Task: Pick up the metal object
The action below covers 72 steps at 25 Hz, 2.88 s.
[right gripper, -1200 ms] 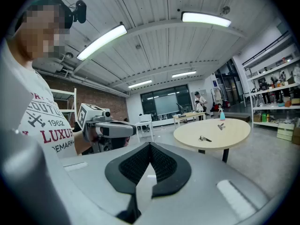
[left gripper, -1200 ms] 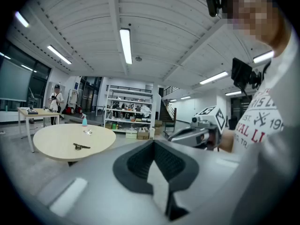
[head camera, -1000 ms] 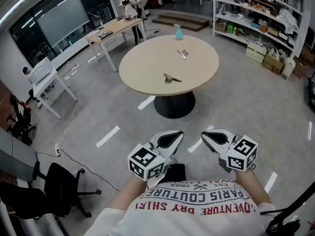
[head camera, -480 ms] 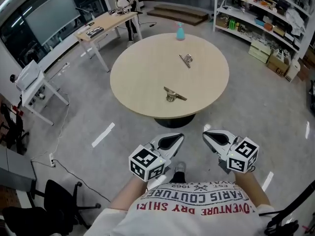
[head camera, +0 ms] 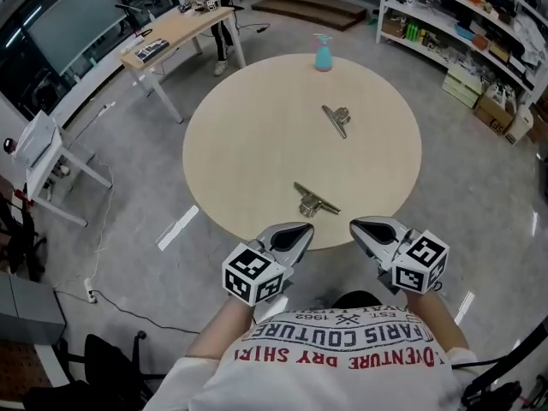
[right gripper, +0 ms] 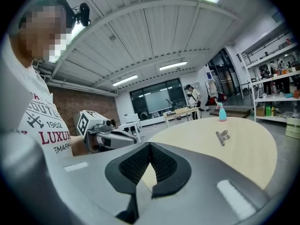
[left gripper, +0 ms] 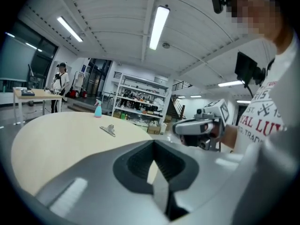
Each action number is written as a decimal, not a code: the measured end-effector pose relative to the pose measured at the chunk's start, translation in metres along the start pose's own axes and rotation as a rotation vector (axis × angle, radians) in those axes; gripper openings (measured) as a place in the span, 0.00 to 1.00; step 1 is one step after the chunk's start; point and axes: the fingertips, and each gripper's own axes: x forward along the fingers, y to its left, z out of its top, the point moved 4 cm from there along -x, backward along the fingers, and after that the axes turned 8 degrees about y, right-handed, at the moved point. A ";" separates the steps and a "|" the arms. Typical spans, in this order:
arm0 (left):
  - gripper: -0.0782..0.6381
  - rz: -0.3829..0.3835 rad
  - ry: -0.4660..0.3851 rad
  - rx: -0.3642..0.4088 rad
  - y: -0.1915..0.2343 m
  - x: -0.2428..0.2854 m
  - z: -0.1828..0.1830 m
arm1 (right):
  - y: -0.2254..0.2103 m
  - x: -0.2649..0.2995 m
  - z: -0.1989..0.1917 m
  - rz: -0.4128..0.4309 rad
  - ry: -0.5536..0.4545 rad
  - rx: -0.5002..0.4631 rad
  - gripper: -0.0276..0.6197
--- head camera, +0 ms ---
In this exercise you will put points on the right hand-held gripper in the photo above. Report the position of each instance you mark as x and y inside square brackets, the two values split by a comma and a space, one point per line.
[421, 268]

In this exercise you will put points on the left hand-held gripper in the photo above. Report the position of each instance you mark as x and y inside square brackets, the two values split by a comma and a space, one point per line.
[252, 274]

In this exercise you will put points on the metal clip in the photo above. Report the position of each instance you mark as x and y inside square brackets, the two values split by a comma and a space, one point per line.
[338, 120]
[311, 201]

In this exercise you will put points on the person's right forearm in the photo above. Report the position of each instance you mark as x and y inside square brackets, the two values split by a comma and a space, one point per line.
[436, 319]

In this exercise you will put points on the person's left forearm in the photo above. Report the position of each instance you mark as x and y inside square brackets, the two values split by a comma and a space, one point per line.
[218, 328]

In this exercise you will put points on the person's black trousers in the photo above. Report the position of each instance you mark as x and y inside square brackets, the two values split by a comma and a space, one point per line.
[357, 299]

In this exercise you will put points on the round wooden table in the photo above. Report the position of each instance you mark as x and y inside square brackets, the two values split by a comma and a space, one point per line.
[265, 144]

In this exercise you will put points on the person's white printed t-shirt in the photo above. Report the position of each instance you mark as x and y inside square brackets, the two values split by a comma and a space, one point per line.
[325, 375]

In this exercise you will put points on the brown cardboard box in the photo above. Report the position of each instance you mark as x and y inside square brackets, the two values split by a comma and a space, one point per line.
[492, 116]

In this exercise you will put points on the pale green stacked crates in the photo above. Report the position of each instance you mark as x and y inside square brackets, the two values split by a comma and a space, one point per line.
[462, 86]

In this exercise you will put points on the white house-shaped box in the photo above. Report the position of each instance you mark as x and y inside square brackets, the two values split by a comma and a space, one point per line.
[519, 129]

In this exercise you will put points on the black stand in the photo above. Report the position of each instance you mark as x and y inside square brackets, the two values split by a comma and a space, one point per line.
[501, 383]

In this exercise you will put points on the teal spray bottle pink nozzle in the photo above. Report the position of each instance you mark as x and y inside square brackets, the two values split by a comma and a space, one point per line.
[323, 56]

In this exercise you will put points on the white power strip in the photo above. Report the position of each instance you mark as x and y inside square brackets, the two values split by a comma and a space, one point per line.
[91, 290]

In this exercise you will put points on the black office chair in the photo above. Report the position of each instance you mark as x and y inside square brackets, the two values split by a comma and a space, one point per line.
[103, 358]

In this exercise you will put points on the teal tray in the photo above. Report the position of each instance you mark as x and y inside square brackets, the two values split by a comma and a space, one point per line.
[464, 32]

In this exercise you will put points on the small white table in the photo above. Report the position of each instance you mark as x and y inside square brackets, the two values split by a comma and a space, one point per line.
[73, 156]

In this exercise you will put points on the black and white keyboard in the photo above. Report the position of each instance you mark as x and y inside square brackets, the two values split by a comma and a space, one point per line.
[151, 50]

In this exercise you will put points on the rectangular wooden desk white legs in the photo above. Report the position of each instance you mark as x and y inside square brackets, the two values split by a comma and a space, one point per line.
[184, 30]

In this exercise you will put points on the brown wooden steps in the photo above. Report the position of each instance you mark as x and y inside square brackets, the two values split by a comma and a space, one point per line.
[312, 9]

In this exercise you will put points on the white shelf unit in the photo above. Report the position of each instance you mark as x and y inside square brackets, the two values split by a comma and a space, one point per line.
[445, 13]

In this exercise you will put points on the grey cabinet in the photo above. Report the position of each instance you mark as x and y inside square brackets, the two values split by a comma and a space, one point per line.
[30, 306]

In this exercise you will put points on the black folding chair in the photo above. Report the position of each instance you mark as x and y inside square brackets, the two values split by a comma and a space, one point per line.
[19, 238]

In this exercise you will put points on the grey projection screen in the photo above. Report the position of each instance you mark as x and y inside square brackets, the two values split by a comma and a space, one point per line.
[73, 19]

